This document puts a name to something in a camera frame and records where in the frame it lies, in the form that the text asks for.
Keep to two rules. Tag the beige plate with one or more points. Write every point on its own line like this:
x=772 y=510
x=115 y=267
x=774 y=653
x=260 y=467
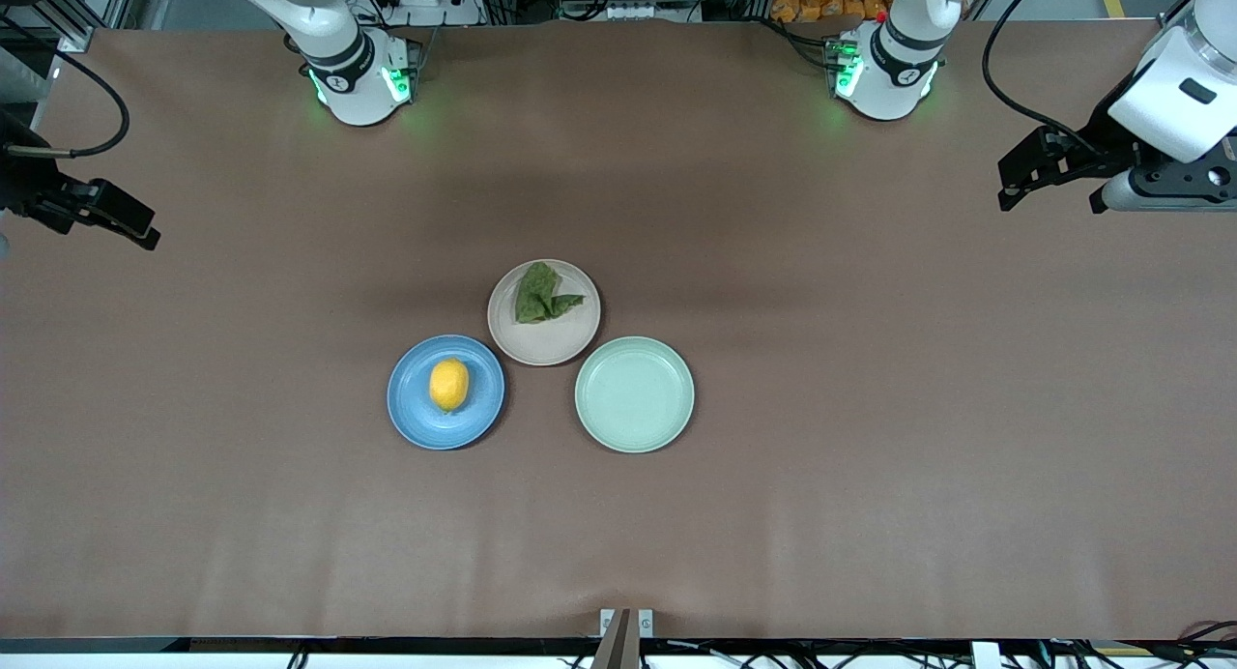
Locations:
x=551 y=345

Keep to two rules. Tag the yellow lemon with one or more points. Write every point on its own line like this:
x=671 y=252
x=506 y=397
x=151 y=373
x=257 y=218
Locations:
x=448 y=385

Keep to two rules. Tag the metal bracket plate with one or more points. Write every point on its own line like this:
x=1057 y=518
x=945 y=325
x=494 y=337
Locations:
x=646 y=623

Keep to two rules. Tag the blue plate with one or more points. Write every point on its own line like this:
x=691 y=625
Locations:
x=483 y=413

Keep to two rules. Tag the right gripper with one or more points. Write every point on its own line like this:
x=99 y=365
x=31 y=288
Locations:
x=21 y=188

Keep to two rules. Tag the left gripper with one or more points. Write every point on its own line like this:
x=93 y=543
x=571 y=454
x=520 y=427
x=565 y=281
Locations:
x=1100 y=143

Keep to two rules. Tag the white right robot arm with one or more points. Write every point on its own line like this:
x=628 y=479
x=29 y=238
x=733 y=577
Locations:
x=338 y=60

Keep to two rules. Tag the brown table cover sheet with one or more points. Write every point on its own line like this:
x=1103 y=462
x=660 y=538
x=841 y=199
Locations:
x=193 y=514

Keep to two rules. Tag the green lettuce leaf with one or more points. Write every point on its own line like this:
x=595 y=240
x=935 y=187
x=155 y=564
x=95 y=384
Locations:
x=536 y=297

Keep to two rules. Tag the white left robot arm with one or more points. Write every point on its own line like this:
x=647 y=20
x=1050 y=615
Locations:
x=894 y=70

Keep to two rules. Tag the aluminium frame profile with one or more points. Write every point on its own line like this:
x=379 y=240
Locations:
x=87 y=12

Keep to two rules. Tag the brown camera pole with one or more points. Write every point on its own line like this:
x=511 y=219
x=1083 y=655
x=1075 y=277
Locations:
x=618 y=650

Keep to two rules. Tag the light green plate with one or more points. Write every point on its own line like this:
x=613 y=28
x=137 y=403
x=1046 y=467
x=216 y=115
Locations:
x=634 y=394

